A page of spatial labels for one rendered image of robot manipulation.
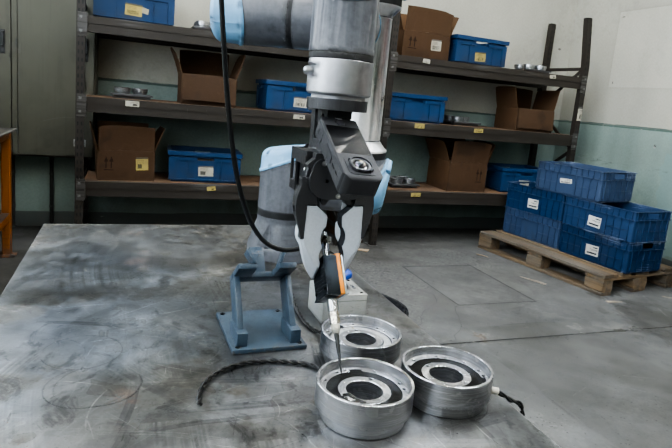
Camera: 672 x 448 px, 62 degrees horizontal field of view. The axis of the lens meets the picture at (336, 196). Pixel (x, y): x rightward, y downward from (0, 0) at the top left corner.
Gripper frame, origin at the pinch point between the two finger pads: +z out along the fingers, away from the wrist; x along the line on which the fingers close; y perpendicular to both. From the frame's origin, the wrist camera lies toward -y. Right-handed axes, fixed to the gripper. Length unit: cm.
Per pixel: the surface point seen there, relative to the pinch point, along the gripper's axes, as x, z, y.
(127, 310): 21.7, 13.3, 23.1
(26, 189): 83, 67, 397
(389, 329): -11.0, 9.9, 3.4
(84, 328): 27.2, 13.2, 17.5
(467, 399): -11.9, 10.4, -13.9
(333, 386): 1.6, 10.3, -8.6
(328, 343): -1.2, 9.9, 0.7
